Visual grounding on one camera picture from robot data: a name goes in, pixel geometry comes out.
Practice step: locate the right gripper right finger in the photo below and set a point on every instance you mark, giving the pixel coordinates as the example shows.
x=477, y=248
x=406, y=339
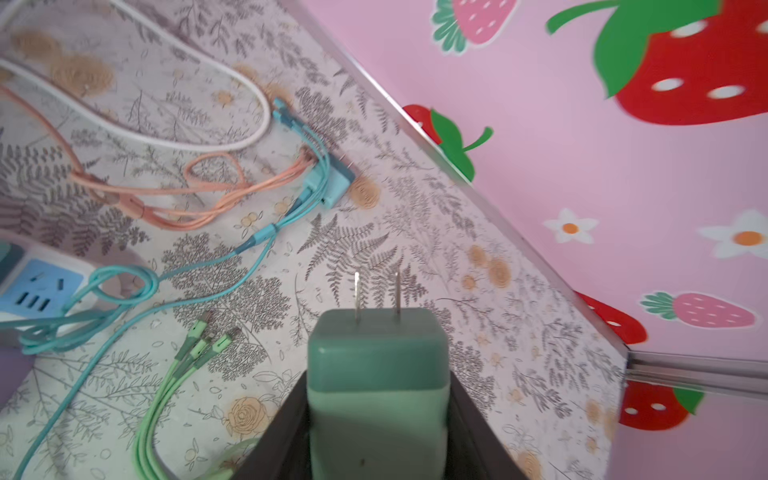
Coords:
x=473, y=450

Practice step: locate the purple power strip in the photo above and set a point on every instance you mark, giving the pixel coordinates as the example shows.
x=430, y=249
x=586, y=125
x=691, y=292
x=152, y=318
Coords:
x=14, y=368

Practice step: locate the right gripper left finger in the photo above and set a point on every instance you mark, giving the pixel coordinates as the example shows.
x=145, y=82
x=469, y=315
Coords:
x=282, y=452

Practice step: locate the teal charger plug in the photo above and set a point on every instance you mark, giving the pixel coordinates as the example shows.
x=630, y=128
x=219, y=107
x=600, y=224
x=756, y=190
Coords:
x=338, y=181

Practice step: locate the white blue power strip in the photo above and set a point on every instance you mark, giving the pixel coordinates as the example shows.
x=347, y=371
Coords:
x=37, y=282

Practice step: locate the green charger plug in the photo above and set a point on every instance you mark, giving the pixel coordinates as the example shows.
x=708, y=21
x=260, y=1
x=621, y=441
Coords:
x=378, y=385

